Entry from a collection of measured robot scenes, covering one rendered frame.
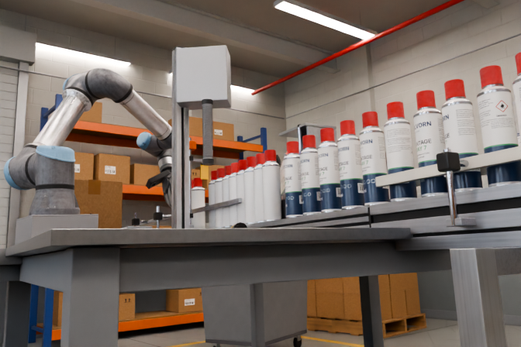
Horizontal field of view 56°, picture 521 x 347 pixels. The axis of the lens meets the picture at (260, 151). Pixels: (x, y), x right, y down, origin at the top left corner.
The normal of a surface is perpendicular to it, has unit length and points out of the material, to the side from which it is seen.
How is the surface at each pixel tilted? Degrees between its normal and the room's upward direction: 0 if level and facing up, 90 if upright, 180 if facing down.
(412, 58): 90
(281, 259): 90
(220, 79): 90
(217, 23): 90
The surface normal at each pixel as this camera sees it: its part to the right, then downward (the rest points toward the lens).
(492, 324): 0.50, -0.19
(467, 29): -0.79, -0.10
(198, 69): -0.08, -0.20
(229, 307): -0.54, -0.09
